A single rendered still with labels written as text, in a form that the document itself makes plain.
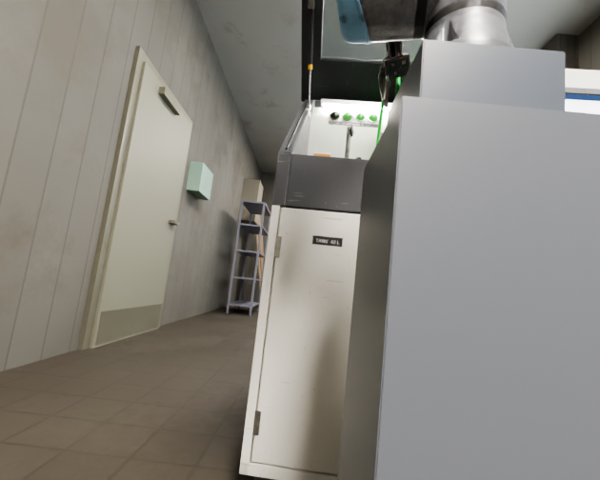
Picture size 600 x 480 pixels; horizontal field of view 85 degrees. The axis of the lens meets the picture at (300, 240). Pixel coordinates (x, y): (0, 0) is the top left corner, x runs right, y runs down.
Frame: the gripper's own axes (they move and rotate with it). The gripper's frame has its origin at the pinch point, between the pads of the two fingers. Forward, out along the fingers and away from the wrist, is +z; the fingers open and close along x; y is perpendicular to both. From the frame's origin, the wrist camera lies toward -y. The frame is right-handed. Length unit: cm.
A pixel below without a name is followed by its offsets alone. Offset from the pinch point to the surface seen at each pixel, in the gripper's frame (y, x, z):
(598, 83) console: -36, 79, 20
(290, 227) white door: 40, -36, 18
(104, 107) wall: -89, -172, -21
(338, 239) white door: 41, -24, 23
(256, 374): 67, -50, 45
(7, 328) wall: 29, -193, 53
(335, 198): 33.2, -23.0, 14.4
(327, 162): 26.1, -24.0, 5.9
